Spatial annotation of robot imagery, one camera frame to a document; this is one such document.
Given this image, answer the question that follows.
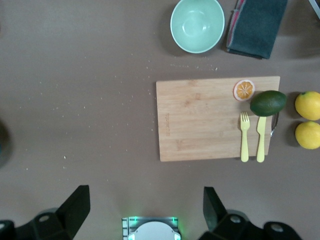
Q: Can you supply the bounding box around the yellow plastic knife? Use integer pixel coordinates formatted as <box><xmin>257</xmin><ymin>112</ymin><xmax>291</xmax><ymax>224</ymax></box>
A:
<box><xmin>256</xmin><ymin>115</ymin><xmax>268</xmax><ymax>163</ymax></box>

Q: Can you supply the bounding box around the white wire rack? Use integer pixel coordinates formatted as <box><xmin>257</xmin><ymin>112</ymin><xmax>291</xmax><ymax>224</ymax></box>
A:
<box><xmin>308</xmin><ymin>0</ymin><xmax>320</xmax><ymax>18</ymax></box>

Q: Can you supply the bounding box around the yellow plastic fork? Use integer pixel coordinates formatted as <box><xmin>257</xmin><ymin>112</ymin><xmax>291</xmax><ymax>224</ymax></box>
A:
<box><xmin>240</xmin><ymin>111</ymin><xmax>251</xmax><ymax>163</ymax></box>

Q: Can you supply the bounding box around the dark grey folded cloth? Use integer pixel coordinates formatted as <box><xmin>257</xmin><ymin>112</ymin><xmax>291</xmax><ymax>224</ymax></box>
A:
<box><xmin>226</xmin><ymin>0</ymin><xmax>289</xmax><ymax>60</ymax></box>

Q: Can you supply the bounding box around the dark green avocado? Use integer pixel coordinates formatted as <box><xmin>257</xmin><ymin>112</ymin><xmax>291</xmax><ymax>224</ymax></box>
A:
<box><xmin>249</xmin><ymin>90</ymin><xmax>288</xmax><ymax>118</ymax></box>

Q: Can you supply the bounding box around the wooden cutting board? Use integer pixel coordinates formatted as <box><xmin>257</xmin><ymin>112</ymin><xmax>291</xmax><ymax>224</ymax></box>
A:
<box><xmin>155</xmin><ymin>76</ymin><xmax>281</xmax><ymax>163</ymax></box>

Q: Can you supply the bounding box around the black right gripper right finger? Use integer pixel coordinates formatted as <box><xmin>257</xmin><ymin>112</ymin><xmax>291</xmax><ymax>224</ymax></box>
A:
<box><xmin>199</xmin><ymin>186</ymin><xmax>303</xmax><ymax>240</ymax></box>

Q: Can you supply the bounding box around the metal peeler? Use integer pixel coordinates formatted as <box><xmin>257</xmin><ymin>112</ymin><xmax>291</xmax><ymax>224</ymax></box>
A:
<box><xmin>269</xmin><ymin>111</ymin><xmax>280</xmax><ymax>137</ymax></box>

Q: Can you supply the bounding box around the yellow lemon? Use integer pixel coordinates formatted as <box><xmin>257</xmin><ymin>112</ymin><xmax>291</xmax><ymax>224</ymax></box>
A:
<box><xmin>294</xmin><ymin>121</ymin><xmax>320</xmax><ymax>150</ymax></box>
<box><xmin>294</xmin><ymin>91</ymin><xmax>320</xmax><ymax>121</ymax></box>

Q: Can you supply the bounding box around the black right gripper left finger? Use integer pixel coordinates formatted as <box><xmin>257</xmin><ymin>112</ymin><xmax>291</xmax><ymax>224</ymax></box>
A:
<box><xmin>0</xmin><ymin>184</ymin><xmax>91</xmax><ymax>240</ymax></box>

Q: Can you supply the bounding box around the pale green bowl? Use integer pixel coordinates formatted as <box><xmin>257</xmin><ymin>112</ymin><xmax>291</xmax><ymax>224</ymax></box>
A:
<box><xmin>170</xmin><ymin>0</ymin><xmax>226</xmax><ymax>54</ymax></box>

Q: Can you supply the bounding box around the orange slice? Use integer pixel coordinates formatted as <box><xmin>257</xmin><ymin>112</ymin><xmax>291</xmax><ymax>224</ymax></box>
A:
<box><xmin>233</xmin><ymin>79</ymin><xmax>257</xmax><ymax>102</ymax></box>

